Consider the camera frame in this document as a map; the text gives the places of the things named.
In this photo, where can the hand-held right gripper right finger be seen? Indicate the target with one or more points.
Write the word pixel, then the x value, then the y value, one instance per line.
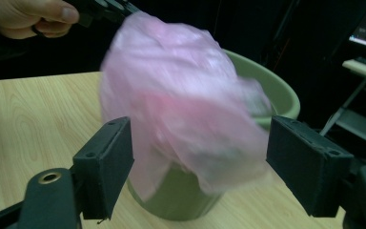
pixel 308 165

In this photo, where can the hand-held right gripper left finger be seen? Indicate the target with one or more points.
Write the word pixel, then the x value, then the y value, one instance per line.
pixel 105 165

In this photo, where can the pink plastic bag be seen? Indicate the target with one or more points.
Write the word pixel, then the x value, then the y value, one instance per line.
pixel 178 95

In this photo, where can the green plastic bin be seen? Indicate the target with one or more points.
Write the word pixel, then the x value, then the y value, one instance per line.
pixel 178 200

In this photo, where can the white metal stand frame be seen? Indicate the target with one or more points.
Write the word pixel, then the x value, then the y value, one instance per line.
pixel 359 124

